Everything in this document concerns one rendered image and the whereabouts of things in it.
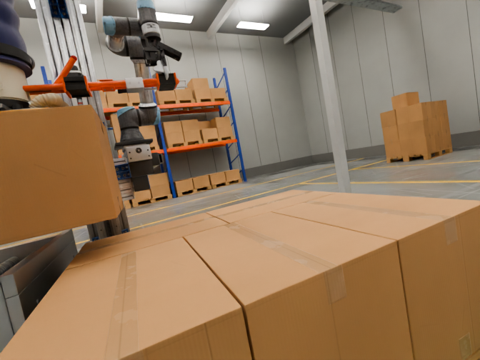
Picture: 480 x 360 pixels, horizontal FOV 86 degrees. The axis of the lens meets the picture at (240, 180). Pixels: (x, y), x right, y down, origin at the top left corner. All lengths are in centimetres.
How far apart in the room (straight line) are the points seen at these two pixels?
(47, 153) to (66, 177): 9
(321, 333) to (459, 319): 47
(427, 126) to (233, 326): 730
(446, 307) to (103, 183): 108
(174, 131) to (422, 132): 691
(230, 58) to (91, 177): 1129
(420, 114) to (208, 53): 797
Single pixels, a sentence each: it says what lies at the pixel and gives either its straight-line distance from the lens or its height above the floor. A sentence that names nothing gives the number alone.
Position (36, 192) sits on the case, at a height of 81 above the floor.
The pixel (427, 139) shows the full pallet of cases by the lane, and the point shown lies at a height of 47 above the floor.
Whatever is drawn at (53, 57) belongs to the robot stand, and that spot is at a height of 165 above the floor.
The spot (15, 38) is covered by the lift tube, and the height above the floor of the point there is 137.
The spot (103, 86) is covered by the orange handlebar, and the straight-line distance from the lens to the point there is 123.
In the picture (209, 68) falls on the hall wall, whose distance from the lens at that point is 1146.
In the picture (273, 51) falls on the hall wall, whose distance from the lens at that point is 1353.
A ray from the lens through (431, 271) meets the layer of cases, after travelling 84.
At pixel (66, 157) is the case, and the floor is 91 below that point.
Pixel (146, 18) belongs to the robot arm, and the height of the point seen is 146.
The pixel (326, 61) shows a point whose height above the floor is 192.
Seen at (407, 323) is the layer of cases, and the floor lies 34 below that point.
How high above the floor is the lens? 79
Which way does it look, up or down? 4 degrees down
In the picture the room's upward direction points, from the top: 11 degrees counter-clockwise
